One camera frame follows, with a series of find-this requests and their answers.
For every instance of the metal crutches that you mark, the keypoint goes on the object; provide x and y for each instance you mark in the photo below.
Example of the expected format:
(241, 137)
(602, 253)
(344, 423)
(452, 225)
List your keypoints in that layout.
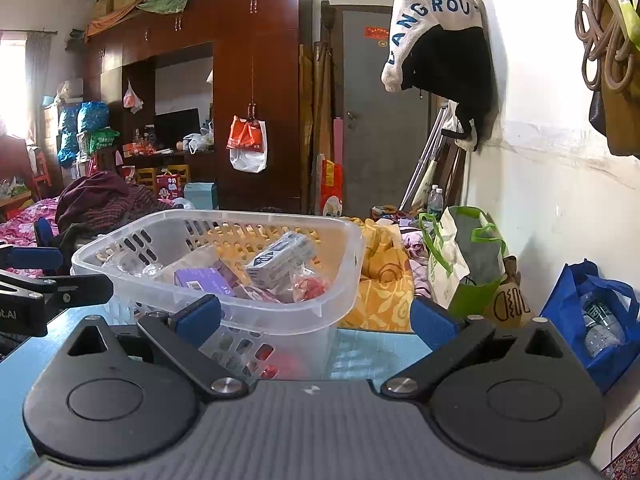
(425, 160)

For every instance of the brown hanging bag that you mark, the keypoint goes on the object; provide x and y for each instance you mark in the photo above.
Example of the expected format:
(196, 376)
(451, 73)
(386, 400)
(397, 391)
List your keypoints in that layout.
(620, 125)

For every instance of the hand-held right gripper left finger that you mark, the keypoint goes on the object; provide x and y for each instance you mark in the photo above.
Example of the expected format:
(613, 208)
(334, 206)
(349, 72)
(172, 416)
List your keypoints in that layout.
(197, 317)

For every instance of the purple box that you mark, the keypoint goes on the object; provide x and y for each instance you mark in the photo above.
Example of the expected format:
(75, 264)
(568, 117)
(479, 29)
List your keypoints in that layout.
(200, 277)

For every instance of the red printed carton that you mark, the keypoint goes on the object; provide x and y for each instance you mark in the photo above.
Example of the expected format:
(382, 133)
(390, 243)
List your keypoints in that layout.
(168, 186)

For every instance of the maroon clothes pile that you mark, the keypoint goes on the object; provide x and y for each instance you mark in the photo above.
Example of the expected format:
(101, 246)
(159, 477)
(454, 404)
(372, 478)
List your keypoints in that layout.
(100, 200)

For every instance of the black television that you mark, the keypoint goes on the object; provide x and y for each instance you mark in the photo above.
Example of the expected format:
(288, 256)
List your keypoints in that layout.
(177, 127)

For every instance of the red yellow printed sack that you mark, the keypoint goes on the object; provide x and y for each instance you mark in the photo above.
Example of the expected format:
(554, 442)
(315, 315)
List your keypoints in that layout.
(331, 190)

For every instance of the colourful slippers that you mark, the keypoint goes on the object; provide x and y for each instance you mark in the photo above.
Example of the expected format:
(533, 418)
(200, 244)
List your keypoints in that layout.
(392, 214)

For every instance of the green label water bottle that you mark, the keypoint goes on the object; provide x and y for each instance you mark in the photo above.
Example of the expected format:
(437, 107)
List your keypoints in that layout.
(440, 201)
(432, 201)

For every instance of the clear plastic packet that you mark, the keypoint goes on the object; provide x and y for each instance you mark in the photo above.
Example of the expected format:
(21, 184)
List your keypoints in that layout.
(142, 267)

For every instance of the teal cardboard box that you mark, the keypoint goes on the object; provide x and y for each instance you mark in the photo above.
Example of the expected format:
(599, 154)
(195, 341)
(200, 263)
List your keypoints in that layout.
(200, 196)

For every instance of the blue padded object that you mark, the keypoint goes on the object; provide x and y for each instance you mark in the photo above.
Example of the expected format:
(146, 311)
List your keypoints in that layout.
(43, 232)

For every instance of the white blue box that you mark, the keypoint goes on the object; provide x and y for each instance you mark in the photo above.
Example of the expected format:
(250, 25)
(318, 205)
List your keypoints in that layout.
(280, 260)

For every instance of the red chair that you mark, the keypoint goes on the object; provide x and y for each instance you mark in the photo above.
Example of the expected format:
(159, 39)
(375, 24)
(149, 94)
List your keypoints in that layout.
(42, 170)

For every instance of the pink board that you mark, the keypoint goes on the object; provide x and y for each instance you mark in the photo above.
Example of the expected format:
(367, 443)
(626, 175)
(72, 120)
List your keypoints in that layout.
(338, 140)

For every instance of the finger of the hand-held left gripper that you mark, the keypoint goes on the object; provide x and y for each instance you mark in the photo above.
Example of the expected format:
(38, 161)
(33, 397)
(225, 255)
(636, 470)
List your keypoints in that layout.
(80, 289)
(30, 258)

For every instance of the grey curtain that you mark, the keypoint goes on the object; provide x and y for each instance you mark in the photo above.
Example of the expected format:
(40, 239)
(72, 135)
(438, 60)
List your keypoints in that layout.
(39, 85)

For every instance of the pink floral blanket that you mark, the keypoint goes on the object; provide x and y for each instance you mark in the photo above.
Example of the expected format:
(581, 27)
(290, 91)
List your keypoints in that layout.
(22, 220)

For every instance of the white plastic basket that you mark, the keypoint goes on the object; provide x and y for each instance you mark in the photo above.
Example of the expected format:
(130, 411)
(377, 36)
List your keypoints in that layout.
(310, 320)

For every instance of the orange white plastic bag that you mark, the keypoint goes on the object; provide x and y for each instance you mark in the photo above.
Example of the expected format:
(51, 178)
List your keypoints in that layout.
(247, 150)

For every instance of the green printed sack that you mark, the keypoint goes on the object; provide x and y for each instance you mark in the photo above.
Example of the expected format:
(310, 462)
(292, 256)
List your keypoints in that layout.
(104, 139)

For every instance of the red door sticker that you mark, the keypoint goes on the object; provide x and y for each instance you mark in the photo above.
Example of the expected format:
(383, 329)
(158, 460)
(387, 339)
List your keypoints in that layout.
(376, 35)

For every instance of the white black hanging jacket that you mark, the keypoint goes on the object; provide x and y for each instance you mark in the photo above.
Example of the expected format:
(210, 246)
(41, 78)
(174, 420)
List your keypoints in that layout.
(450, 70)

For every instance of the red patterned cloth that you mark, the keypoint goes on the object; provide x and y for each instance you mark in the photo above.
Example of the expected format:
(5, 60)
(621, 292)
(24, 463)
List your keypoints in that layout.
(622, 462)

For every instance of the pink patterned cloth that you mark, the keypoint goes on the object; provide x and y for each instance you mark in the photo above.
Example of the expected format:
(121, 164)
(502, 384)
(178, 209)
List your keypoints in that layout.
(415, 255)

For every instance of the clear water bottle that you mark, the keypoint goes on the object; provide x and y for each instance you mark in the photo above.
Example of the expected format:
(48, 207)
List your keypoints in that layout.
(602, 327)

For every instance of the wooden planks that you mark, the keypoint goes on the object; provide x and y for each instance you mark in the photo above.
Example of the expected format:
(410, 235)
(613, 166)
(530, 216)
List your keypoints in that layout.
(315, 110)

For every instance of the brown paper bag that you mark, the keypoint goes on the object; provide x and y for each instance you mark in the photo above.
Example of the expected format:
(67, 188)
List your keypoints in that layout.
(510, 305)

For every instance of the grey door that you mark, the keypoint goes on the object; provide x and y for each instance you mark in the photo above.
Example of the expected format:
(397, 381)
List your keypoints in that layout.
(380, 135)

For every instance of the dark wooden wardrobe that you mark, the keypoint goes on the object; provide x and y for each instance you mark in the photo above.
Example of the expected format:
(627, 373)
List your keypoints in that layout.
(280, 60)

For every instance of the green white tote bag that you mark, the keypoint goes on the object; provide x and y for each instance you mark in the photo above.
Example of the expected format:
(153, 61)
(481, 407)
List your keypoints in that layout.
(450, 260)

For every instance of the yellow wooden stool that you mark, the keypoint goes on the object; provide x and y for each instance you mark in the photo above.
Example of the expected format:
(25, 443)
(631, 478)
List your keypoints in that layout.
(178, 172)
(146, 176)

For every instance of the red apple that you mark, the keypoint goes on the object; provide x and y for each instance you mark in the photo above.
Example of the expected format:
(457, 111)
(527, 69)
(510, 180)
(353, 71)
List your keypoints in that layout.
(285, 361)

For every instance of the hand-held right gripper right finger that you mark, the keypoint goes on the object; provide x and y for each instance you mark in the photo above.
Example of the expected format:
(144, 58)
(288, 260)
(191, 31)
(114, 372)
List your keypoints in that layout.
(432, 317)

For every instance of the blue tote bag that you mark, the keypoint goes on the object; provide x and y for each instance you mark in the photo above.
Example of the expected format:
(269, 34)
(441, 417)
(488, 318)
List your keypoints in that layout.
(560, 310)

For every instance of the pink white plastic bag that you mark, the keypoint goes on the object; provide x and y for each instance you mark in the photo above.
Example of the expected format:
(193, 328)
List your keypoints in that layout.
(132, 97)

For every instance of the red snack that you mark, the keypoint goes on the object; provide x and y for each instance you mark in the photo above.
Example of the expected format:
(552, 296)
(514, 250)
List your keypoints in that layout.
(310, 287)

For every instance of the orange cloth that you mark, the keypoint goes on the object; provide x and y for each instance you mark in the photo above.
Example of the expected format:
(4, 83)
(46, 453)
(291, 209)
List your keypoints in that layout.
(107, 22)

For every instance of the blue printed sack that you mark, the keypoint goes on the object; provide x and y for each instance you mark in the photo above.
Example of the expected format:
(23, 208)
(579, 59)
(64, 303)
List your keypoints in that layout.
(69, 135)
(93, 116)

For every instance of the yellow blanket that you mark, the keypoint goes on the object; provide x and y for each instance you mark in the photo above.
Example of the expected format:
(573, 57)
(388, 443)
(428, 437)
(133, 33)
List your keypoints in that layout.
(380, 285)

